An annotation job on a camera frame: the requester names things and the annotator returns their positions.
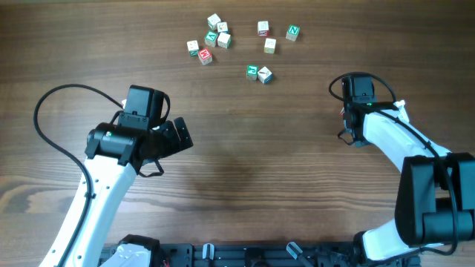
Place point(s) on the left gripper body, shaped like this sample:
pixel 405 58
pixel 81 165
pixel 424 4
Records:
pixel 182 133

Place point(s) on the hammer picture wooden block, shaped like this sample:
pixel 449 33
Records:
pixel 265 75

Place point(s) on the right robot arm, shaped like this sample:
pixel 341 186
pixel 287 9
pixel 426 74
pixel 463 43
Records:
pixel 434 208

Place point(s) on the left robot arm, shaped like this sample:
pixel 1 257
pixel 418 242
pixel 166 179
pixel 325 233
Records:
pixel 109 170

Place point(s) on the green sided left block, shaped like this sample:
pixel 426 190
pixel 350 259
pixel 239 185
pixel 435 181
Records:
pixel 193 47

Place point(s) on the red letter M block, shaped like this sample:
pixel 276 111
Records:
pixel 205 56

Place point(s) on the green letter N block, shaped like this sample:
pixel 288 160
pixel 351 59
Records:
pixel 292 32

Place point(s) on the green letter J block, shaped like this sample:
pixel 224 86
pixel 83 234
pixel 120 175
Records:
pixel 252 72

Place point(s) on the yellow sided wooden block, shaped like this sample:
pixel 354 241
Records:
pixel 269 45

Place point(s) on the green letter A block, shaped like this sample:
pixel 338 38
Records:
pixel 211 38

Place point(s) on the plain top wooden block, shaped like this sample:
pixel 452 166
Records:
pixel 224 40

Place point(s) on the red sided top block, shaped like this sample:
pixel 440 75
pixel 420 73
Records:
pixel 263 28

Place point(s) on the teal sided wooden block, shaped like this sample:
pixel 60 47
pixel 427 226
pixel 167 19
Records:
pixel 213 20

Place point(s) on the small picture wooden block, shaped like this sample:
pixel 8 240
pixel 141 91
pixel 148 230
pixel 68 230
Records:
pixel 222 27

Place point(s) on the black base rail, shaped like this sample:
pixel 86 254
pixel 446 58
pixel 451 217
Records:
pixel 321 254

